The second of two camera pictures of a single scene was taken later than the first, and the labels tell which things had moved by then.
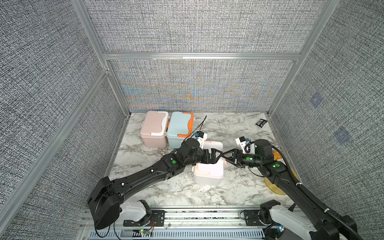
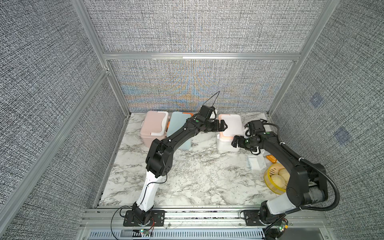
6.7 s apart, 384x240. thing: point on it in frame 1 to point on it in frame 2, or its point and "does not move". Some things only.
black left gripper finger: [216, 159] to [223, 125]
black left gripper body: [206, 160] to [212, 126]
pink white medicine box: [153, 130] does not move
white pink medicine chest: [209, 174] to [234, 128]
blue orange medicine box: [180, 127] does not move
